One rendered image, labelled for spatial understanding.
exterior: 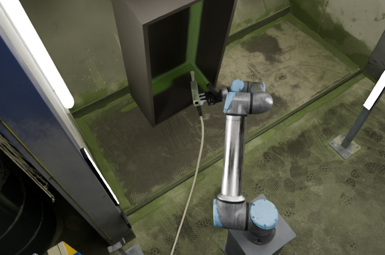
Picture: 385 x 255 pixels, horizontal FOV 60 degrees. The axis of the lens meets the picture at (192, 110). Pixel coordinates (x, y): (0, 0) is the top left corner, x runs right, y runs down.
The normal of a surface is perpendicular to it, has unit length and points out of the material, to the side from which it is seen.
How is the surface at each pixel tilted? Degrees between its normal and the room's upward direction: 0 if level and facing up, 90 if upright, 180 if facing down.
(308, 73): 0
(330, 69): 0
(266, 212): 5
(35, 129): 90
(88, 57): 57
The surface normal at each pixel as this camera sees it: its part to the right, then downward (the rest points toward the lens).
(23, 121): 0.54, 0.67
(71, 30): 0.42, 0.24
